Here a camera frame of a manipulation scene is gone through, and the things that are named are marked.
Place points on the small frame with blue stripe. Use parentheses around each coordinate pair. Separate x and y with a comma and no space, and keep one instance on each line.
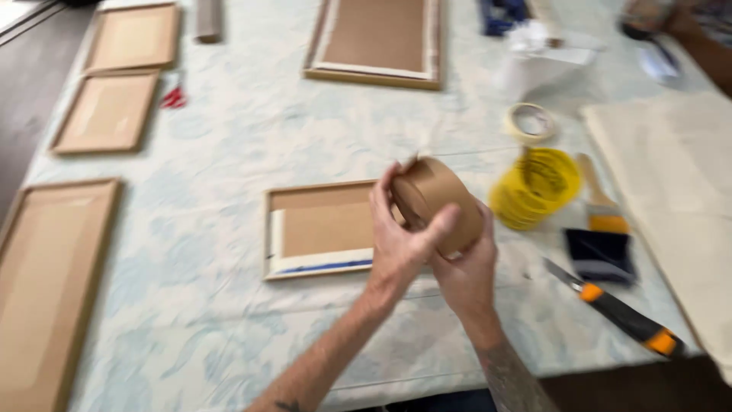
(320,229)

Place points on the large wooden frame white border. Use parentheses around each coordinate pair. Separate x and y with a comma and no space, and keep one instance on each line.
(377,40)

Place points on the pale blue patterned tablecloth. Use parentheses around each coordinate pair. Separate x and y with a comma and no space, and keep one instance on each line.
(229,143)

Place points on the grey wooden block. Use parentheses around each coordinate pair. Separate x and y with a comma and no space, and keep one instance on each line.
(208,20)

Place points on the dark foam brush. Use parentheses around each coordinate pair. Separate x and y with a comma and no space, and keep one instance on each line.
(599,254)

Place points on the person's right fingers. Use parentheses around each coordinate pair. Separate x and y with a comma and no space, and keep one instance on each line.
(487,223)

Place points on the blue white plastic packet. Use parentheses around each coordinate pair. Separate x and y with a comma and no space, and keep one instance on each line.
(660,63)

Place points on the white crumpled paper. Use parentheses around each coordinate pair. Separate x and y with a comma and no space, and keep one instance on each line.
(543,63)

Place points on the small red tool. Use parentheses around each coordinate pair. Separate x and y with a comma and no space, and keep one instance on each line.
(173,98)

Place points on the person's dark trousers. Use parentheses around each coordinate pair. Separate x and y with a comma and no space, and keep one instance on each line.
(434,401)

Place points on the large plain wooden frame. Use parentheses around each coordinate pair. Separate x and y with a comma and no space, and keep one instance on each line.
(48,286)

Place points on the orange black utility knife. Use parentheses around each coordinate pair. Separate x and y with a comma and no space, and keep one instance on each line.
(620,312)

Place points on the beige canvas cloth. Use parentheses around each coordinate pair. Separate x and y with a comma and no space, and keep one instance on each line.
(669,189)

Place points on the person's left hand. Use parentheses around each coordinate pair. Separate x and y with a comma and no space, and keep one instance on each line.
(394,246)

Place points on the small square wooden frame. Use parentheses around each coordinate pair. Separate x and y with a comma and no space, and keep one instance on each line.
(134,37)
(106,111)

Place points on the person's right hand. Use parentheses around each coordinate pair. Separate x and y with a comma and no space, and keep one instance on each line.
(469,277)

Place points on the blue clamp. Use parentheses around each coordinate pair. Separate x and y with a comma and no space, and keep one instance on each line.
(503,16)

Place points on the dark round container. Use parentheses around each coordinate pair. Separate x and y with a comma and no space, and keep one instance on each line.
(643,17)

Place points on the cream masking tape roll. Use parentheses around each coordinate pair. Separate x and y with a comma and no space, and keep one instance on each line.
(517,131)

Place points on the brown paper tape roll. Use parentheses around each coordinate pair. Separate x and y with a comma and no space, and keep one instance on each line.
(443,197)

